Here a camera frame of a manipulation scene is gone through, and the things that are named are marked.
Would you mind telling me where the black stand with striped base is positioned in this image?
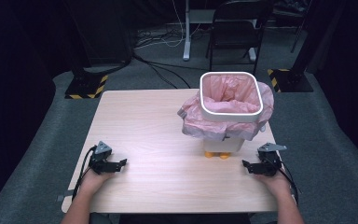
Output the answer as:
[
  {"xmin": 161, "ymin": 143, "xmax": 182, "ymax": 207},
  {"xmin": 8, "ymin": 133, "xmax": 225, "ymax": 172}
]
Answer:
[
  {"xmin": 63, "ymin": 0, "xmax": 110, "ymax": 101},
  {"xmin": 267, "ymin": 0, "xmax": 348, "ymax": 93}
]

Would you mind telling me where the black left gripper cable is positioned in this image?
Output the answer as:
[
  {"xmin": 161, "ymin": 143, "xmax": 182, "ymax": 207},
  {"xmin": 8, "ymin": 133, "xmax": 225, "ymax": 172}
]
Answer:
[{"xmin": 71, "ymin": 145, "xmax": 98, "ymax": 201}]

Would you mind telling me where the white desk frame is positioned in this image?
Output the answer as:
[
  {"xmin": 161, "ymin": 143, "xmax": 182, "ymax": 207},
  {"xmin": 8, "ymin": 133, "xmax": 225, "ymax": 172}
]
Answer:
[{"xmin": 166, "ymin": 0, "xmax": 259, "ymax": 62}]

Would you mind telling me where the grey tape piece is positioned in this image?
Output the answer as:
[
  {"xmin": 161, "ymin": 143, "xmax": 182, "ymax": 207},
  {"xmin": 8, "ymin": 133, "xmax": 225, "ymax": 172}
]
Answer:
[{"xmin": 57, "ymin": 189, "xmax": 75, "ymax": 203}]

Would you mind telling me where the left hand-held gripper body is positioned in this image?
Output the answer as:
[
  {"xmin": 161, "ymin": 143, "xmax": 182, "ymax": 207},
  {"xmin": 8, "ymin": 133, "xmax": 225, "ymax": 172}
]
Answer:
[{"xmin": 88, "ymin": 140, "xmax": 119, "ymax": 175}]

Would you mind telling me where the pink plastic trash bag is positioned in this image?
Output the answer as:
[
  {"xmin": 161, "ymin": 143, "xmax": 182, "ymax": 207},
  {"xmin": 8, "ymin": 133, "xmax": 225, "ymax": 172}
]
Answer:
[{"xmin": 176, "ymin": 74, "xmax": 275, "ymax": 143}]

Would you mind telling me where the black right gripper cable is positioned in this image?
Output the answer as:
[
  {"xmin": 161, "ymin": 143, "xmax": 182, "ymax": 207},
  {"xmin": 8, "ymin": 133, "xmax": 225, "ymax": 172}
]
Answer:
[{"xmin": 278, "ymin": 160, "xmax": 302, "ymax": 204}]

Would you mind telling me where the person's left hand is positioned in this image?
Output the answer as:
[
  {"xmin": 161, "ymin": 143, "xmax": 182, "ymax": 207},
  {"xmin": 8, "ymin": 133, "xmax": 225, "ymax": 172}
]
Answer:
[{"xmin": 79, "ymin": 167, "xmax": 117, "ymax": 196}]

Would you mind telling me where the black floor cable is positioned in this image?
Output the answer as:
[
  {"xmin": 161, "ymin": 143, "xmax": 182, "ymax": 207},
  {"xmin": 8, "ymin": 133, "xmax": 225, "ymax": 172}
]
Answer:
[{"xmin": 131, "ymin": 51, "xmax": 209, "ymax": 90}]

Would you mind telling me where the black folding chair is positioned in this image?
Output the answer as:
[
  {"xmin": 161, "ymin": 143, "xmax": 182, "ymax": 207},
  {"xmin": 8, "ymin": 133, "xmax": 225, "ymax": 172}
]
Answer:
[{"xmin": 205, "ymin": 0, "xmax": 275, "ymax": 76}]

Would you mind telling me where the white floor cable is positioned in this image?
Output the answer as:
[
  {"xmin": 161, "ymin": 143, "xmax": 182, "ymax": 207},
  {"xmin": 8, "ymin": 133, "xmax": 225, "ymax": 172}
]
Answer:
[{"xmin": 133, "ymin": 0, "xmax": 201, "ymax": 50}]

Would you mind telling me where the person's right hand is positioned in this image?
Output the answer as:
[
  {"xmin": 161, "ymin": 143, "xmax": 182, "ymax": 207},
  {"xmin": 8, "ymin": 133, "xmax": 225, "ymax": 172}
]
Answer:
[{"xmin": 253, "ymin": 169, "xmax": 294, "ymax": 201}]

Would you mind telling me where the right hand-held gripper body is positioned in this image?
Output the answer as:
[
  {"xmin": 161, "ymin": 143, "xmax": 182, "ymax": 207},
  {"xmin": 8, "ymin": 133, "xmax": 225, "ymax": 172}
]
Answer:
[{"xmin": 255, "ymin": 142, "xmax": 288, "ymax": 177}]

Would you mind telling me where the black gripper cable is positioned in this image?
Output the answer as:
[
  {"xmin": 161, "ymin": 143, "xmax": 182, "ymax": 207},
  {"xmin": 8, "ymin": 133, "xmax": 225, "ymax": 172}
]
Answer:
[
  {"xmin": 278, "ymin": 160, "xmax": 302, "ymax": 204},
  {"xmin": 71, "ymin": 145, "xmax": 98, "ymax": 201}
]

